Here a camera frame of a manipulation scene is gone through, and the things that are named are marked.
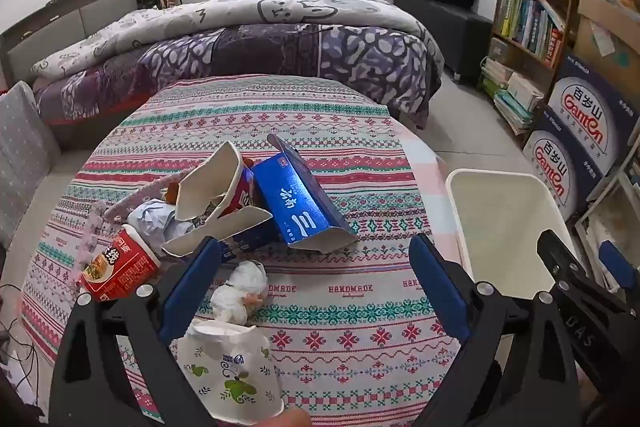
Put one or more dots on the white tissue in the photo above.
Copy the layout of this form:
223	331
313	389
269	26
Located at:
240	287

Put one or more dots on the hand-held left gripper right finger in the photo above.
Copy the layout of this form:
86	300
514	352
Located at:
440	292

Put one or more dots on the brown cardboard box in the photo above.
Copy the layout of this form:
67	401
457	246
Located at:
610	37

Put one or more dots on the red instant noodle cup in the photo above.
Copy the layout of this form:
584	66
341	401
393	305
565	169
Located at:
120	267

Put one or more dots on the white paper ball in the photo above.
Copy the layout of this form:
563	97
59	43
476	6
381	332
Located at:
150	219

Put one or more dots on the grey bed headboard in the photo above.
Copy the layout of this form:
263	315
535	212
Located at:
60	22

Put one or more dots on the grey purple printed quilt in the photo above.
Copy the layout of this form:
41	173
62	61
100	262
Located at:
250	37

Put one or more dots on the grey dotted chair cushion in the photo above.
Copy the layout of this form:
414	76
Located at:
25	157

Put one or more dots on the crushed red white paper bowl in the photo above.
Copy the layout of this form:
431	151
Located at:
215	187

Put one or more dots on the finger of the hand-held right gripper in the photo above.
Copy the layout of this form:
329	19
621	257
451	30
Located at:
617	264
562	257

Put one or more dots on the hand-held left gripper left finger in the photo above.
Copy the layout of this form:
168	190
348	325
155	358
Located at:
192	287

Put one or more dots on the striped patterned tablecloth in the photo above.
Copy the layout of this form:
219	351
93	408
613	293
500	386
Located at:
325	307

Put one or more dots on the white plastic bin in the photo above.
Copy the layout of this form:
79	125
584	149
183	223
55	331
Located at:
500	227

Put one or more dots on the stack of books on floor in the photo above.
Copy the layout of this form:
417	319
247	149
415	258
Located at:
515	97

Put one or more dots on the pink checked tablecloth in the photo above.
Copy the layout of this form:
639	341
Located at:
425	187

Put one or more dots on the white rack with papers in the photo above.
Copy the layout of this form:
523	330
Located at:
610	212

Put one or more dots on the blue printed water carton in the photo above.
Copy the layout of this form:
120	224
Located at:
590	117
555	167

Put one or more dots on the blue cardboard carton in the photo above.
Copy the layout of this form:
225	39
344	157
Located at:
300	207

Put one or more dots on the person's left hand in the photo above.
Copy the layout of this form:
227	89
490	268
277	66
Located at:
290	419

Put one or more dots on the white paper cup green print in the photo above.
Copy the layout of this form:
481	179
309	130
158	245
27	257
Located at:
225	372

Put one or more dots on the orange peel piece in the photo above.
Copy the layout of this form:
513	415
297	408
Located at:
171	193

